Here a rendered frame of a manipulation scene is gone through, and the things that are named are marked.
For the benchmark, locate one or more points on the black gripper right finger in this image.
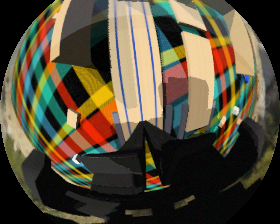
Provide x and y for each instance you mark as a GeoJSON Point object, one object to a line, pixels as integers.
{"type": "Point", "coordinates": [167, 150]}

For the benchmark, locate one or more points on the small white cube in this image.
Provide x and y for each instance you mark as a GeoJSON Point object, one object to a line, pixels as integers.
{"type": "Point", "coordinates": [76, 158]}
{"type": "Point", "coordinates": [235, 110]}

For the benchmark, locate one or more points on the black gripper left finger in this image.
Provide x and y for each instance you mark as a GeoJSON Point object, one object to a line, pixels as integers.
{"type": "Point", "coordinates": [130, 158]}

